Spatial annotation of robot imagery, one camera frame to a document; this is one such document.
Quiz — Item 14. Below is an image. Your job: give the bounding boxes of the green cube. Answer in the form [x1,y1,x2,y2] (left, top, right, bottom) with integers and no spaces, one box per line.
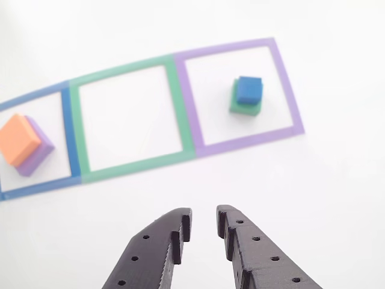
[229,77,264,117]

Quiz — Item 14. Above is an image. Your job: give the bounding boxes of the blue square frame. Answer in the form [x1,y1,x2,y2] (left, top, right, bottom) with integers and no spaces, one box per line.
[0,81,82,202]

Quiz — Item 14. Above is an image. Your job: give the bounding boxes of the small blue cube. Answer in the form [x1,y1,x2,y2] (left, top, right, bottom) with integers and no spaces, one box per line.
[235,75,263,105]

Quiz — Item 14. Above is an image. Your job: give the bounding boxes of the orange cube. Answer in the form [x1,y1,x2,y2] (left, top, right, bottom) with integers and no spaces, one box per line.
[0,113,42,167]

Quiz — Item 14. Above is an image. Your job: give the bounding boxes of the purple square frame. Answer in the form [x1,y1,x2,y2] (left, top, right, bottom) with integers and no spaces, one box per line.
[173,37,306,159]

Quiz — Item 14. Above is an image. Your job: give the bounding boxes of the purple cube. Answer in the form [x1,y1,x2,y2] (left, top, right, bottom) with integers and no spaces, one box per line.
[14,115,56,177]

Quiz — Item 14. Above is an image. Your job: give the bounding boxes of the green square frame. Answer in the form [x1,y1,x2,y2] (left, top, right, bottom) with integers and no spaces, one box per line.
[69,54,196,184]

